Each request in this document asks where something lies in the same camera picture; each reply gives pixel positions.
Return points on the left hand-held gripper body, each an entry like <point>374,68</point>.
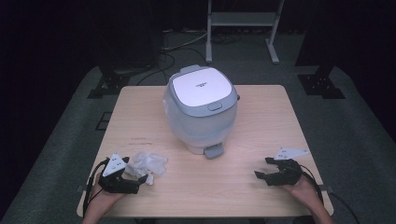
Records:
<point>115,183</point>

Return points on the person's right hand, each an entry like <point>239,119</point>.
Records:
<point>303,191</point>

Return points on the person's left hand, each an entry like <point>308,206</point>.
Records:
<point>104,197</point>

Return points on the white metal stand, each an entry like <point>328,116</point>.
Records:
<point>241,18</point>

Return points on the black floor socket plate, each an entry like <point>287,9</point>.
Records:
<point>104,120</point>

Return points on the black stand base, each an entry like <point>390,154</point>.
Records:
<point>320,84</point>
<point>109,85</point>

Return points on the white pedal trash can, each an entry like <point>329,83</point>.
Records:
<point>202,87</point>

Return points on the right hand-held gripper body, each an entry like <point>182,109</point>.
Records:
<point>285,174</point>

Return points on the white paper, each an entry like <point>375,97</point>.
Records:
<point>140,172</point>
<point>152,161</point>

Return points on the grey tape piece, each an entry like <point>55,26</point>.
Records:
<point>80,188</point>
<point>327,187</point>

